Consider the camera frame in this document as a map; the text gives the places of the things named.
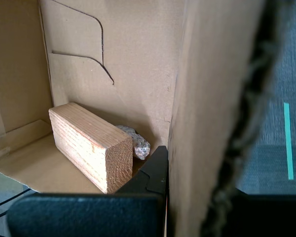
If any teal floor tape strip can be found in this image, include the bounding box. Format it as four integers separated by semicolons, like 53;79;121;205
283;102;295;181

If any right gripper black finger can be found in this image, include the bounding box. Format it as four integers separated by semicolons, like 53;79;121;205
6;145;169;237
226;188;296;237

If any light wooden block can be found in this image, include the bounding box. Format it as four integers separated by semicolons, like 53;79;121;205
48;102;134;195

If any speckled granite rock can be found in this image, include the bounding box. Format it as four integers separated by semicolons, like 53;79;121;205
115;124;151;161

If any thin black cable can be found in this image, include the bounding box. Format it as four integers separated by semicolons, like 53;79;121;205
0;188;32;211

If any brown cardboard box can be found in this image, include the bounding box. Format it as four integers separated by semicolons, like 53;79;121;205
0;0;296;237

